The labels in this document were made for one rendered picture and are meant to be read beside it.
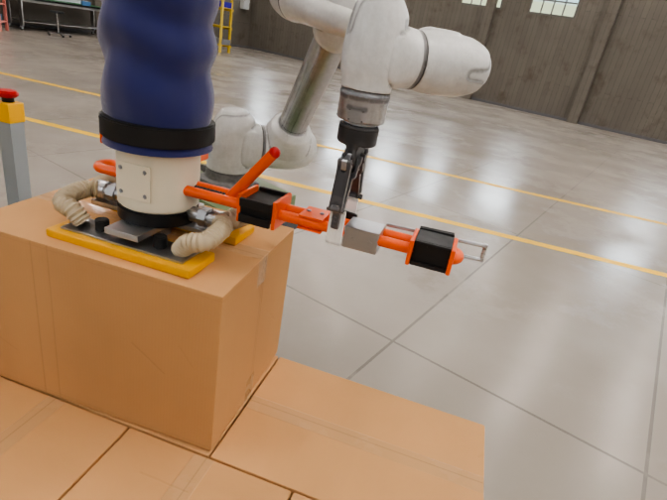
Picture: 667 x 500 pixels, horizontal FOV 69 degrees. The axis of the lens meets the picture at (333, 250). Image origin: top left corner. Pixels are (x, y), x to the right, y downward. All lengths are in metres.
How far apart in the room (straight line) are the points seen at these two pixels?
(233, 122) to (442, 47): 0.98
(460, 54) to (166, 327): 0.76
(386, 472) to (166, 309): 0.61
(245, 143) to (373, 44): 0.98
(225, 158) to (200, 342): 0.90
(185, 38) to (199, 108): 0.13
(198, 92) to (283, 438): 0.79
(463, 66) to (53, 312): 0.97
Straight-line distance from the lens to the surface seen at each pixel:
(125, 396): 1.21
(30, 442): 1.27
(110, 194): 1.19
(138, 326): 1.07
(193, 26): 0.99
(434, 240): 0.91
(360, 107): 0.87
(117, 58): 1.01
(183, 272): 0.98
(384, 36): 0.85
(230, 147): 1.75
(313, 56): 1.53
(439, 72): 0.91
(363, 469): 1.20
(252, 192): 1.02
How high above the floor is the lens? 1.43
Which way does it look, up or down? 25 degrees down
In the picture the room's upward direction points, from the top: 10 degrees clockwise
